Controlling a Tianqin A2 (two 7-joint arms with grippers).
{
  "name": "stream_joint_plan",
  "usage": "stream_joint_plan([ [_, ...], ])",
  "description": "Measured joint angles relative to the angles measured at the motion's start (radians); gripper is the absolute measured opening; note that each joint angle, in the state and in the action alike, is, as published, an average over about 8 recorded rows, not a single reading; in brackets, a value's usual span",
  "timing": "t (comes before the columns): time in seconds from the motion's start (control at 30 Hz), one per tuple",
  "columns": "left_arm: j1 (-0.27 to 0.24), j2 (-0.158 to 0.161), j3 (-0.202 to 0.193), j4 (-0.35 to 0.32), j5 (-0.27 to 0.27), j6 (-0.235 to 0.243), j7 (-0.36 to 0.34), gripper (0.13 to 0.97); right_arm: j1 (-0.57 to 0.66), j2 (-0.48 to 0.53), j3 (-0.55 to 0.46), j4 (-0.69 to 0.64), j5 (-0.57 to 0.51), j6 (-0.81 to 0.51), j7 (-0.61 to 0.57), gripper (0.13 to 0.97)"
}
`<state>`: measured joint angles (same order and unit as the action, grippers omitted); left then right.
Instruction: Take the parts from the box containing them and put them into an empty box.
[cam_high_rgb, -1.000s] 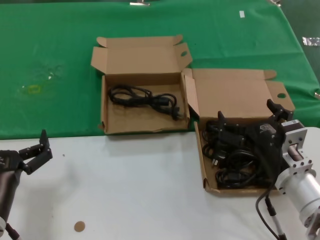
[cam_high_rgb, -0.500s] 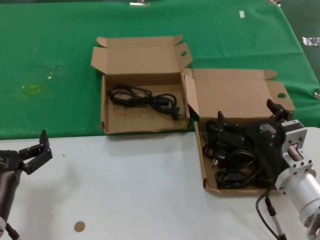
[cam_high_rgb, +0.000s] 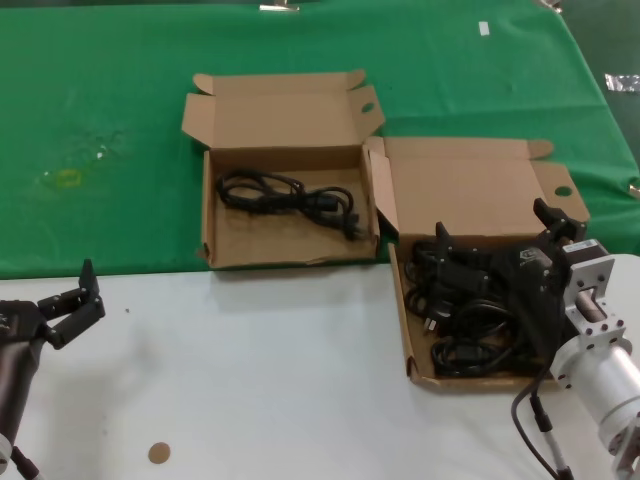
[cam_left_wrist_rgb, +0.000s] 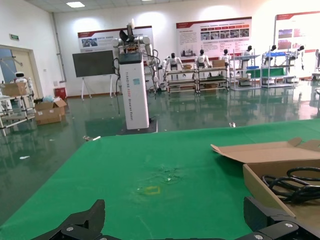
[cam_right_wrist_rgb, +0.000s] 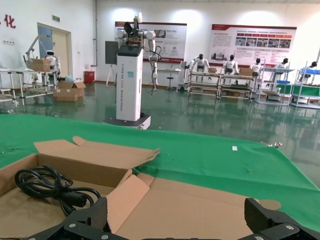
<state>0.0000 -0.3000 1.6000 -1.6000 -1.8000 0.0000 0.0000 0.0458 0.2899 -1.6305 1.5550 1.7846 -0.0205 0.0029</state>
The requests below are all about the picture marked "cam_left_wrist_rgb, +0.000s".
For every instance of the green tablecloth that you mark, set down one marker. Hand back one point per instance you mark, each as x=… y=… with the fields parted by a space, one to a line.
x=125 y=170

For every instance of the white humanoid robot black head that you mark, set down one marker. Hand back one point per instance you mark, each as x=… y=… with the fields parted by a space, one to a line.
x=202 y=59
x=271 y=51
x=247 y=53
x=225 y=56
x=172 y=62
x=301 y=53

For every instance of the green exit sign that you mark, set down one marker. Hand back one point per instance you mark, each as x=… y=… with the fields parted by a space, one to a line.
x=14 y=37

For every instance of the dark display board on stand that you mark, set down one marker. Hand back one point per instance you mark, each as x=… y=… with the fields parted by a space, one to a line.
x=92 y=63

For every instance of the closed cardboard shipping box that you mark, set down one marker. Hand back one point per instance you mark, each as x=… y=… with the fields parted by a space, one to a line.
x=47 y=118

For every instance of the white tube frame rack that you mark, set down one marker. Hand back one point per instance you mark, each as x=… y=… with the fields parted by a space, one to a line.
x=22 y=110

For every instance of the empty-start open cardboard box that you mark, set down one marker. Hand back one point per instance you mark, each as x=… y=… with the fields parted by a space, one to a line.
x=255 y=180

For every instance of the ceiling light panel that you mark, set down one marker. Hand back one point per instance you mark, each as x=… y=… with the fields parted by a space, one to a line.
x=75 y=4

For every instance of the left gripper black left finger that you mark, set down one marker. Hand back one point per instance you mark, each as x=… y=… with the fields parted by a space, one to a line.
x=85 y=222

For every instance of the small white scrap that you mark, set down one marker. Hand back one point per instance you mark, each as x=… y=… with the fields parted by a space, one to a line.
x=168 y=179

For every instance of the grey wall pipe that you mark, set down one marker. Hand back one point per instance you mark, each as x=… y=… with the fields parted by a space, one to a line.
x=58 y=50

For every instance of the small white round-head robot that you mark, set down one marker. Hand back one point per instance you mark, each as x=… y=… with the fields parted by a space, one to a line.
x=19 y=78

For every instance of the tube frame workbench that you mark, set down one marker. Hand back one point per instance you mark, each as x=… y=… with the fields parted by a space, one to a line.
x=180 y=80
x=212 y=78

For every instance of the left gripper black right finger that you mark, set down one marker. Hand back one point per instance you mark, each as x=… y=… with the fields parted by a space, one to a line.
x=262 y=220

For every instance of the tall red-white info poster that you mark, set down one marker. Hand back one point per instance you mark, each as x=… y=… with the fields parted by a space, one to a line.
x=295 y=32

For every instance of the grey metal shelf rack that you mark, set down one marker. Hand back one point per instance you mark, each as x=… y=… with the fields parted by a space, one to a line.
x=277 y=75
x=243 y=75

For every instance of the beige door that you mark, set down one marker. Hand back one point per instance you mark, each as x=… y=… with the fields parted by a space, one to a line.
x=22 y=65

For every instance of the small red-white info poster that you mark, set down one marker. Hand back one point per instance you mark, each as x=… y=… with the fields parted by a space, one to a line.
x=100 y=40

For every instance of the metal tablecloth clip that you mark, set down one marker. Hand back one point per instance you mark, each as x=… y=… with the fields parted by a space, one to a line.
x=91 y=138
x=233 y=124

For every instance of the open cardboard shipping box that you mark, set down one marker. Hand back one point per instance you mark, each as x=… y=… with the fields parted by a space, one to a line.
x=53 y=106

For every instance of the wide red-white info poster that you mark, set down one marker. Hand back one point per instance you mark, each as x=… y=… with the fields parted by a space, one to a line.
x=215 y=37

